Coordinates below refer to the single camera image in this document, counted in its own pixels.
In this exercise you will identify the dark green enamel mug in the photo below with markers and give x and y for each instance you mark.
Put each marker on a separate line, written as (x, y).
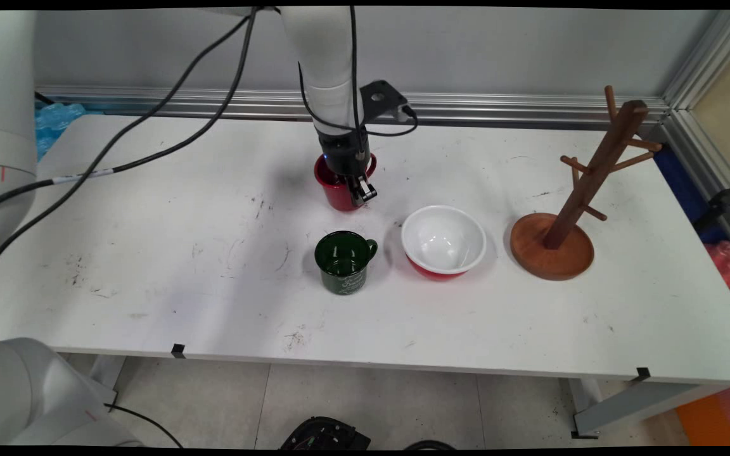
(343, 278)

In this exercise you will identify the long aluminium frame rail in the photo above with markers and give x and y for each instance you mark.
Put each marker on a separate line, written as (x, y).
(498, 107)

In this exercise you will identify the slanted aluminium frame post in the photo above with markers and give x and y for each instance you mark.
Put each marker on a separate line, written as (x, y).
(697, 57)

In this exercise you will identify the red bowl white inside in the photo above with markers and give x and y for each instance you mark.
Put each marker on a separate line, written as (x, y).
(444, 240)

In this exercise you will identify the brown wooden mug tree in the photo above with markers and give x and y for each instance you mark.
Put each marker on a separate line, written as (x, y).
(552, 256)

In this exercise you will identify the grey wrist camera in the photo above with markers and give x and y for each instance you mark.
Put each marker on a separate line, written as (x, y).
(400, 113)

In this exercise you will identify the thin black rod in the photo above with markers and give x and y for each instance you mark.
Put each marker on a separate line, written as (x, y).
(45, 99)

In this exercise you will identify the red ceramic mug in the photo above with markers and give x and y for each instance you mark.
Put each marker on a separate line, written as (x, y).
(333, 193)

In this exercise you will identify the orange box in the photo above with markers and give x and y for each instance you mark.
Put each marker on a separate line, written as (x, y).
(710, 421)

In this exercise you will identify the red plastic bag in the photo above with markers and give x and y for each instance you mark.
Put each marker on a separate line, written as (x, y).
(729, 272)

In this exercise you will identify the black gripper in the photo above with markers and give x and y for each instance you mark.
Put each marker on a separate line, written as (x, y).
(343, 155)

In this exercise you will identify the black stand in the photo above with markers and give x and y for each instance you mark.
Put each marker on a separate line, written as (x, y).
(723, 201)

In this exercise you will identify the black tape mark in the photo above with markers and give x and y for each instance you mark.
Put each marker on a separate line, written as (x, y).
(643, 373)
(179, 350)

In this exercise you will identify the black device on floor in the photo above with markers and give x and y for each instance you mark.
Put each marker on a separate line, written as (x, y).
(324, 436)

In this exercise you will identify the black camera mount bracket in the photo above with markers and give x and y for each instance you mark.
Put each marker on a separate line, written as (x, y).
(377, 98)

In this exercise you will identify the beige panel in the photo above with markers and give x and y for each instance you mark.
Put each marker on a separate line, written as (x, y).
(726, 107)

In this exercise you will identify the grey table leg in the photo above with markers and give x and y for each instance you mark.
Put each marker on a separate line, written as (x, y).
(625, 405)
(106, 380)

